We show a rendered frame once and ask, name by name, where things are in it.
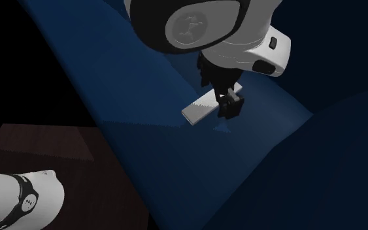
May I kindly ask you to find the blue sofa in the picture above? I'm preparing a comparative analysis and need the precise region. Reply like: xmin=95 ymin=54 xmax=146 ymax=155
xmin=17 ymin=0 xmax=368 ymax=230

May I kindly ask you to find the white flat rectangular slab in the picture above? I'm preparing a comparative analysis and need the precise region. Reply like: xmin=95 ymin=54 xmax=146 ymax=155
xmin=180 ymin=82 xmax=244 ymax=126

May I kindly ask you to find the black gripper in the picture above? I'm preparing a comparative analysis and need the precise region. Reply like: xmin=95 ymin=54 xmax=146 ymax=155
xmin=197 ymin=52 xmax=245 ymax=120

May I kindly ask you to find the dark brown robot stand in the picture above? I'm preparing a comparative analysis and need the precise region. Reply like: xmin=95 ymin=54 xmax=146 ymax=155
xmin=0 ymin=123 xmax=150 ymax=230

